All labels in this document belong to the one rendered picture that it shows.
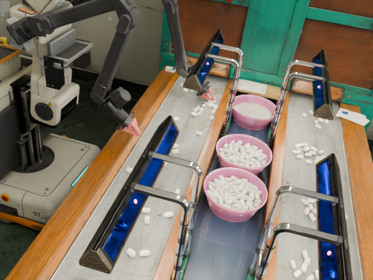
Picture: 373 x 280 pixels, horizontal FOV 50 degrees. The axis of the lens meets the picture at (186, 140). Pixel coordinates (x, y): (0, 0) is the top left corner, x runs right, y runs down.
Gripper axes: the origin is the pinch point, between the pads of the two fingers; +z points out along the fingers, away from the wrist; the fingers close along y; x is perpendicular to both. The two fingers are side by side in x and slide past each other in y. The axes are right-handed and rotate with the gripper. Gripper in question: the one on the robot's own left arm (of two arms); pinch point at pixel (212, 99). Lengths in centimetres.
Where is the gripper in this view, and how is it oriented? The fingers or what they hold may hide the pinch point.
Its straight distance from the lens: 224.1
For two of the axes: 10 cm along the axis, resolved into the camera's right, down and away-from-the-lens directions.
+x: -6.9, 4.8, 5.5
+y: 2.6, -5.4, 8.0
